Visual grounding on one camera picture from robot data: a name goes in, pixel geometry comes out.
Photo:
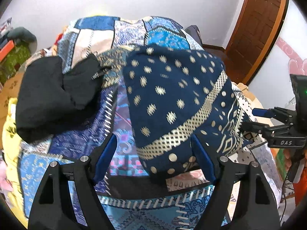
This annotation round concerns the dark blue pillow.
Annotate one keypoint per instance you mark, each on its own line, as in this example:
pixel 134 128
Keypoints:
pixel 194 33

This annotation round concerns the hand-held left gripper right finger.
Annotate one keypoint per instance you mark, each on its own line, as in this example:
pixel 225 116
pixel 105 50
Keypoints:
pixel 203 158

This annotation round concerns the brown wooden door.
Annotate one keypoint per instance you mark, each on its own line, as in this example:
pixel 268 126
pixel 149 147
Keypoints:
pixel 259 24

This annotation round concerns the blue patchwork bedspread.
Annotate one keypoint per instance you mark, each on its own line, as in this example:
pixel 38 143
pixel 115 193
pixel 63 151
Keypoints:
pixel 96 36

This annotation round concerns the brown cardboard box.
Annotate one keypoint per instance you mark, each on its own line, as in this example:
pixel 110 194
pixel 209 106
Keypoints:
pixel 9 88

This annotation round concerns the yellow cloth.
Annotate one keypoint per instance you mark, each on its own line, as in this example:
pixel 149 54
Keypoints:
pixel 9 153

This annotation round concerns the green patterned box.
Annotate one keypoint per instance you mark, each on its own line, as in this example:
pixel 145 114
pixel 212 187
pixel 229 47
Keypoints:
pixel 14 57

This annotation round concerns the black garment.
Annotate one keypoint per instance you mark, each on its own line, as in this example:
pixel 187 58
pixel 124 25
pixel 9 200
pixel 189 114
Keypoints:
pixel 40 95

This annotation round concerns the grey-green pillow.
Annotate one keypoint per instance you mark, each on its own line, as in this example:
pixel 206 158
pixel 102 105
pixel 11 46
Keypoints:
pixel 22 34

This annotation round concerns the orange box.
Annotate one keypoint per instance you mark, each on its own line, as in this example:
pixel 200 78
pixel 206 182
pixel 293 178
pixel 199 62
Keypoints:
pixel 7 50

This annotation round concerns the person's right hand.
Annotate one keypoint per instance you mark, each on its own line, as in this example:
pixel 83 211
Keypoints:
pixel 287 160

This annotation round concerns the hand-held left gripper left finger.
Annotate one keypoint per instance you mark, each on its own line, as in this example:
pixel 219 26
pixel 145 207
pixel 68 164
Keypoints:
pixel 105 158

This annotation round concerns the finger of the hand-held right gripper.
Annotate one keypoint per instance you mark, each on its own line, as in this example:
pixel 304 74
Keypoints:
pixel 260 112
pixel 251 128

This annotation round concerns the navy patterned hoodie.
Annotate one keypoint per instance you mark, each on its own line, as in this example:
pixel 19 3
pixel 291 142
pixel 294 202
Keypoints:
pixel 172 88

